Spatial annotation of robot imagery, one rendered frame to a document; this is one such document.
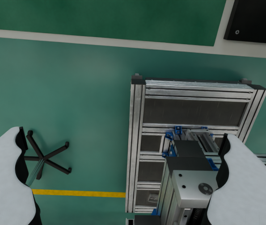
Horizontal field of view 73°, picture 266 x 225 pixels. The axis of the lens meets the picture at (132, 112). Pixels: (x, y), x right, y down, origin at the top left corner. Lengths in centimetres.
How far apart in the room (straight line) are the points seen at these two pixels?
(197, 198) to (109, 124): 112
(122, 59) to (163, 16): 81
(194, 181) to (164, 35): 38
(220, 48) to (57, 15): 43
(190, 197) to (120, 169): 138
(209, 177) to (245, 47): 36
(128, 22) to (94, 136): 121
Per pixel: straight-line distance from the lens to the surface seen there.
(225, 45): 58
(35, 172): 168
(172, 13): 52
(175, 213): 55
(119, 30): 51
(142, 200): 182
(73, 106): 147
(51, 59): 139
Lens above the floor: 126
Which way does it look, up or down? 61 degrees down
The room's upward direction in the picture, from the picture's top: 178 degrees clockwise
